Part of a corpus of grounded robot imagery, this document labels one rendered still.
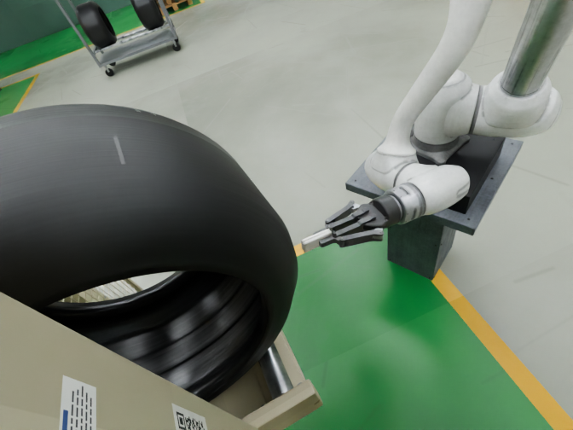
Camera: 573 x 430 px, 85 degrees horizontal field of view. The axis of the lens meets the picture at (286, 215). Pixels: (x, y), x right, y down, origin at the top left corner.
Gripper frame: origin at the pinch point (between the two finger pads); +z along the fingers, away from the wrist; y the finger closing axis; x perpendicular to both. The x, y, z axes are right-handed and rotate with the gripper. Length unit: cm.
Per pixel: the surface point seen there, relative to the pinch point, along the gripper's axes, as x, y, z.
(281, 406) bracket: 8.5, 24.0, 20.3
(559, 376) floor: 90, 41, -83
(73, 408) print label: -34, 30, 31
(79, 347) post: -33, 26, 31
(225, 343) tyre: 12.7, 6.3, 26.5
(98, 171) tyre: -37.6, 11.1, 28.0
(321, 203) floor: 94, -100, -54
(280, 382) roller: 11.1, 19.4, 18.9
